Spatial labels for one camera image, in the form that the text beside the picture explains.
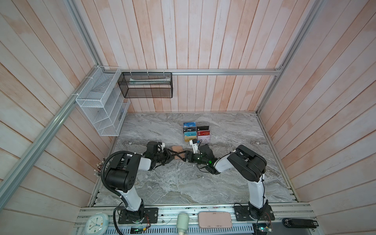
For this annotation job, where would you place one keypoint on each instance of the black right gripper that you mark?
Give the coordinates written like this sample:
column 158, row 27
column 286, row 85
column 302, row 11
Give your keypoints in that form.
column 187, row 152

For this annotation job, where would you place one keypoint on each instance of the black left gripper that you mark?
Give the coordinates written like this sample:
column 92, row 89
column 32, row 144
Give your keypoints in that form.
column 168, row 155

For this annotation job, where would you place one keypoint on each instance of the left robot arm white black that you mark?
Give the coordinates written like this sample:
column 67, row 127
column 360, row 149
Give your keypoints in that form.
column 119, row 172

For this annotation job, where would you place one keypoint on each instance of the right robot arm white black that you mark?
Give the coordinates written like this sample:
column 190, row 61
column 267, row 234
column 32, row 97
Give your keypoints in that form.
column 248, row 163

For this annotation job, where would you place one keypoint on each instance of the gold credit card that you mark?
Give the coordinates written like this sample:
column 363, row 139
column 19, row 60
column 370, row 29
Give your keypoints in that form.
column 189, row 138

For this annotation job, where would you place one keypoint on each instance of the red credit card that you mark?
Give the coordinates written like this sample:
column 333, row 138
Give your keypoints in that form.
column 203, row 133

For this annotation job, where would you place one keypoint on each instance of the black credit card left column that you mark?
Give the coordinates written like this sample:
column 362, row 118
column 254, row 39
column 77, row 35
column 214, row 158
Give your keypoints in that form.
column 189, row 129

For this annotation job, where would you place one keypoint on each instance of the black credit card column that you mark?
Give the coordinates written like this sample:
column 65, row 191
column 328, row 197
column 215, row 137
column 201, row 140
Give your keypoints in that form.
column 203, row 128
column 189, row 129

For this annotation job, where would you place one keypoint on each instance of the black credit card right column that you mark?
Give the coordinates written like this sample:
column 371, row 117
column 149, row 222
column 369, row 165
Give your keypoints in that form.
column 203, row 128

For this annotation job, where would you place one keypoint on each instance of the white light bulb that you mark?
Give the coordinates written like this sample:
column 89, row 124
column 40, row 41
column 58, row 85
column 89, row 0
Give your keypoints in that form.
column 182, row 223

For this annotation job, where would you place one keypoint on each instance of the pink rectangular case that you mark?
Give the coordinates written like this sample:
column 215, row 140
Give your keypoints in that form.
column 214, row 219

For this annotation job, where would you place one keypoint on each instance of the bundle of coloured pens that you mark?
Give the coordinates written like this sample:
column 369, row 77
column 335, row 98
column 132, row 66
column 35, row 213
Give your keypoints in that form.
column 98, row 169

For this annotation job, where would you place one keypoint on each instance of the black mesh basket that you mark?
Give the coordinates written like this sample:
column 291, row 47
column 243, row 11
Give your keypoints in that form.
column 146, row 85

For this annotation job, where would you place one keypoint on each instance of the white analog clock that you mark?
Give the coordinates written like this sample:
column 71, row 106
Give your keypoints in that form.
column 97, row 224

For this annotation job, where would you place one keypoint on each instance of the black stapler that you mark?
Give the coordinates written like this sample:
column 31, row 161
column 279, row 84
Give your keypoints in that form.
column 300, row 223

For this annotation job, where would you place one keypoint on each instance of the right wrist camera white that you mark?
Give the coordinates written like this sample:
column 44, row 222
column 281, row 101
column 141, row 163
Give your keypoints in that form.
column 195, row 145

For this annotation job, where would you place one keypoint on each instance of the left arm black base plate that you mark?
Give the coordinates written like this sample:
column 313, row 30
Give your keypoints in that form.
column 143, row 214

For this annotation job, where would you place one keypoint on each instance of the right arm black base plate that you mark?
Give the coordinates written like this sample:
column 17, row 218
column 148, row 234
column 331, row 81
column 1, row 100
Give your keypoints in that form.
column 251, row 213

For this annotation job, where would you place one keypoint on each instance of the white wire mesh shelf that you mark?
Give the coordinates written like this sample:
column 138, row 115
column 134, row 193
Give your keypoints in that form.
column 102, row 101

